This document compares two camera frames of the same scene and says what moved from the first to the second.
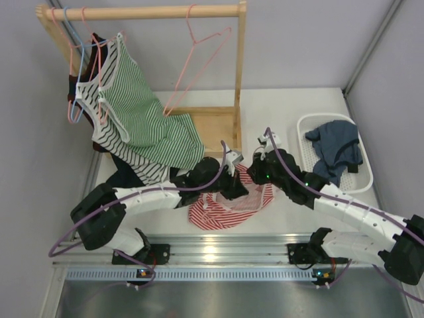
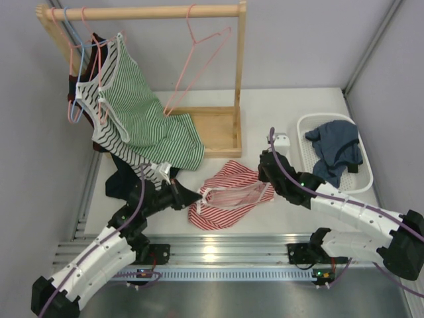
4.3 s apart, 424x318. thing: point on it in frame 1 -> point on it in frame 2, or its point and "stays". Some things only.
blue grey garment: x=337 y=143 stays
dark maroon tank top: x=91 y=69 stays
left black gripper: x=234 y=185 -> x=177 y=194
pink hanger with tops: x=98 y=40 stays
